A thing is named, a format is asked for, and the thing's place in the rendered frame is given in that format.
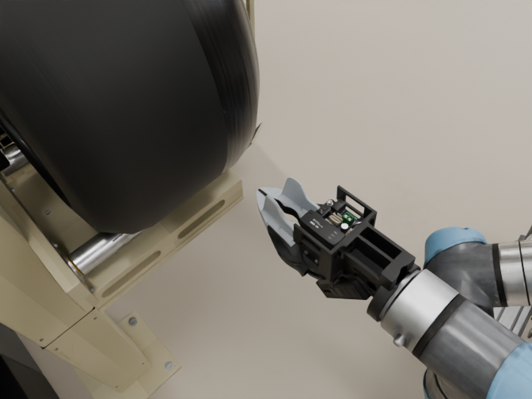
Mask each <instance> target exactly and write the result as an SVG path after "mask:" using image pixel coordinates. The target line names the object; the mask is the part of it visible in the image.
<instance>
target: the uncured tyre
mask: <svg viewBox="0 0 532 399"><path fill-rule="evenodd" d="M259 95H260V69H259V62H258V55H257V47H256V43H255V39H254V35H253V30H252V26H251V23H250V19H249V15H248V12H247V9H246V7H245V3H244V0H0V127H1V128H2V129H3V131H4V132H5V133H6V134H7V135H8V136H9V138H10V139H11V140H12V141H13V143H14V144H15V145H16V146H17V148H18V149H19V150H20V152H22V154H23V155H24V156H25V157H26V158H27V159H28V161H29V162H30V163H31V165H32V166H33V167H34V168H35V170H36V171H37V172H38V173H39V174H40V175H41V176H42V178H43V179H44V180H45V181H46V182H47V183H48V185H49V186H50V187H51V188H52V189H53V190H54V192H55V193H56V194H57V195H58V196H59V197H60V199H61V200H62V201H63V202H64V203H65V204H66V205H67V206H68V207H69V208H70V209H72V210H73V211H74V212H75V213H76V214H77V215H79V216H80V217H81V218H82V219H84V220H85V221H86V222H87V223H88V224H90V225H91V226H92V228H94V229H95V230H96V231H98V232H106V233H117V234H135V233H138V232H139V231H142V230H145V229H147V228H150V227H152V226H154V225H155V224H156V223H158V222H159V221H161V220H162V219H163V218H164V217H165V216H167V215H168V214H170V213H171V212H172V211H174V210H175V209H177V208H178V207H179V206H180V205H181V204H183V203H184V202H186V201H187V200H189V199H190V198H191V197H193V196H194V195H195V194H196V193H197V192H199V191H200V190H202V189H203V188H205V187H206V186H207V185H209V184H210V183H211V182H212V181H214V180H215V179H216V178H218V177H219V176H221V175H222V174H223V173H225V171H227V170H228V169H230V168H231V167H232V166H234V165H235V164H236V163H237V161H238V160H239V158H240V157H241V156H242V155H243V154H244V152H245V151H246V149H247V148H248V147H249V144H250V143H251V142H252V139H253V136H254V133H255V129H256V125H257V111H258V103H259Z"/></svg>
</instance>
